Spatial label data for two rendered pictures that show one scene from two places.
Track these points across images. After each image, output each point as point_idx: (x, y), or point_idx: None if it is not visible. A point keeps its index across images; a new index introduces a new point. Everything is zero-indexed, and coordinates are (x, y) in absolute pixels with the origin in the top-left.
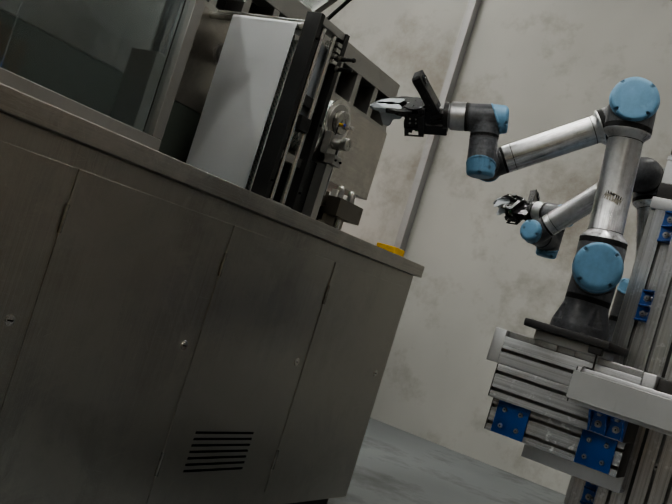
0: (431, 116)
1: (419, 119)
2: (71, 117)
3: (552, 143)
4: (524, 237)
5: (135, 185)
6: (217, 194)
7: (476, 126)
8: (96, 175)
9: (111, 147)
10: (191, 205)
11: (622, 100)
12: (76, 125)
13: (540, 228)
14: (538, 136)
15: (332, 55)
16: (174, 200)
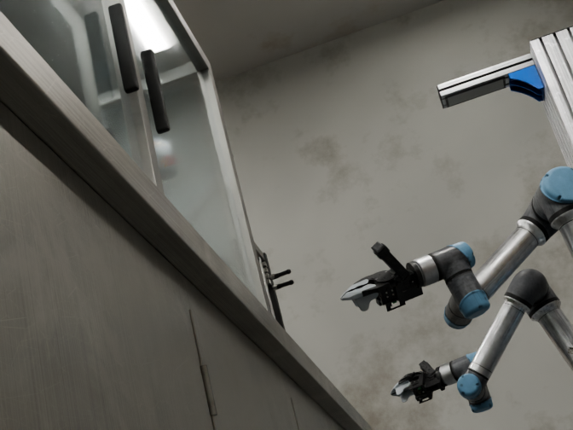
0: (404, 281)
1: (396, 287)
2: (285, 332)
3: (506, 261)
4: (468, 394)
5: (309, 410)
6: (342, 406)
7: (451, 269)
8: (298, 403)
9: (303, 362)
10: (328, 427)
11: (559, 188)
12: (288, 340)
13: (477, 377)
14: (489, 262)
15: (265, 276)
16: (323, 424)
